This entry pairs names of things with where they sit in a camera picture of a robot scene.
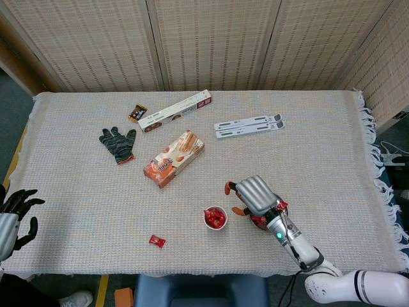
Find long white cookie box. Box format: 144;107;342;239
137;90;213;134

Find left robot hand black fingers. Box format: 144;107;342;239
0;188;45;262

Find blue padded seat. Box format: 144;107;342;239
134;274;269;307

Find black power cable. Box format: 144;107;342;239
276;273;298;307

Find dark clothed person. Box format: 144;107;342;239
0;270;63;307

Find brown chocolate wrapper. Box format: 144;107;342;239
127;102;148;123

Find white paper cup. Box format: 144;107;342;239
203;205;228;230

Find white sneaker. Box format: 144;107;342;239
59;290;94;307

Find orange biscuit box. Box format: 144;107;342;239
143;129;206;189

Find folded white laptop stand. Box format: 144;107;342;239
213;113;286;140

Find orange block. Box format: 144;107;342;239
114;287;134;307

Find white clip with cable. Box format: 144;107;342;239
380;140;409;167

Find beige woven tablecloth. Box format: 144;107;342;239
0;90;409;282

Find bamboo folding screen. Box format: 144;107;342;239
0;0;409;135

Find grey knit glove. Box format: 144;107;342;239
98;126;137;166

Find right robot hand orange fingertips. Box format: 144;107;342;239
224;175;277;217

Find round steel plate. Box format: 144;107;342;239
250;204;291;232

